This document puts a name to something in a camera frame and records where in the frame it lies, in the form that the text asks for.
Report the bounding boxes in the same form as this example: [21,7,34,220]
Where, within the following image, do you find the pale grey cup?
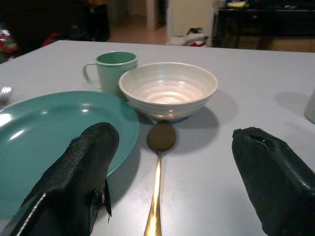
[304,89,315,124]

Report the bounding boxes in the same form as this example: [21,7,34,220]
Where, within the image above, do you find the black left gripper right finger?
[232,126,315,236]

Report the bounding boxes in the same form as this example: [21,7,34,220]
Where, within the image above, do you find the white ribbed ceramic bowl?
[118,62,219,121]

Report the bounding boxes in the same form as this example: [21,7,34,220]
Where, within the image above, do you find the teal plate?
[0,90,140,218]

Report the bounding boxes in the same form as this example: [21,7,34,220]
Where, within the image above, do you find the gold metal spoon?
[143,121,177,236]

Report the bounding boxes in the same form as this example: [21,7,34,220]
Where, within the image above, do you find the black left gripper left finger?
[5,122,120,236]

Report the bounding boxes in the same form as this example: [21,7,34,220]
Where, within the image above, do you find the white shoes pile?
[167,27,210,47]

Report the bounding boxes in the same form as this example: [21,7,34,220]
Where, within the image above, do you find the mint green mug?
[82,51,138,99]

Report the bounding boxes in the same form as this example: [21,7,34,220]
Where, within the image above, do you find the black console table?
[212,1,315,50]

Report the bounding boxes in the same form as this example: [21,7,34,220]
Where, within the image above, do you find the silver metal fork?
[0,86,13,110]

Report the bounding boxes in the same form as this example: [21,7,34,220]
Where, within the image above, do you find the dark sofa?
[0,0,111,54]

